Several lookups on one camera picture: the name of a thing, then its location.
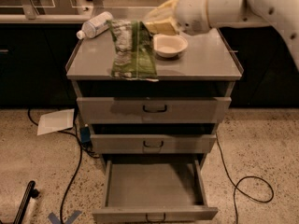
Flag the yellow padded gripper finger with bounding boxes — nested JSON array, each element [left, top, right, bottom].
[[145, 20, 178, 35], [143, 0, 178, 22]]

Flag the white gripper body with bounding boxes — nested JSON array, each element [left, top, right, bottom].
[[174, 0, 211, 35]]

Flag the green jalapeno chip bag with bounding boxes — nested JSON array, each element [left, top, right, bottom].
[[108, 20, 158, 82]]

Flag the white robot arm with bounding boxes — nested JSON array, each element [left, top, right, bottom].
[[143, 0, 299, 68]]

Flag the grey drawer cabinet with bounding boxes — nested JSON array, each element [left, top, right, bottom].
[[67, 29, 243, 165]]

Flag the grey top drawer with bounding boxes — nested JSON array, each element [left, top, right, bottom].
[[77, 97, 231, 124]]

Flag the grey drawer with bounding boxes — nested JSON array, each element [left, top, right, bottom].
[[93, 156, 218, 224], [77, 97, 231, 124], [91, 134, 216, 154]]

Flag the grey middle drawer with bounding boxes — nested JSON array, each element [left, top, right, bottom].
[[91, 134, 216, 154]]

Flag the grey bottom drawer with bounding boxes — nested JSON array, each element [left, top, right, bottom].
[[93, 156, 218, 224]]

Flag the white paper bowl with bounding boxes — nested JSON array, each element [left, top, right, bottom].
[[153, 35, 188, 58]]

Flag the white plastic water bottle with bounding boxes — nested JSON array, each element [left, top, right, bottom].
[[77, 11, 113, 39]]

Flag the blue power adapter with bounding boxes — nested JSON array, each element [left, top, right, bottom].
[[79, 126, 92, 147]]

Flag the white paper sheet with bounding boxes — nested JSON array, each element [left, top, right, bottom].
[[37, 108, 75, 135]]

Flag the clear acrylic barrier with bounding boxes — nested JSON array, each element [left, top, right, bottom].
[[0, 0, 166, 23]]

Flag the blue tape cross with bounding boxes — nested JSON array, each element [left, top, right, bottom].
[[48, 209, 83, 224]]

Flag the black stand foot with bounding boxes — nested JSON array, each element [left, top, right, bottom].
[[13, 180, 39, 224]]

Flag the black cable left floor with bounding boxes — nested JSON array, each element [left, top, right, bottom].
[[27, 107, 101, 224]]

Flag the black cable floor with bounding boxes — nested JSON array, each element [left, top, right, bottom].
[[215, 133, 275, 224], [27, 107, 101, 224]]

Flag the black cable right floor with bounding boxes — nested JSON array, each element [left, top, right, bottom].
[[215, 133, 275, 224]]

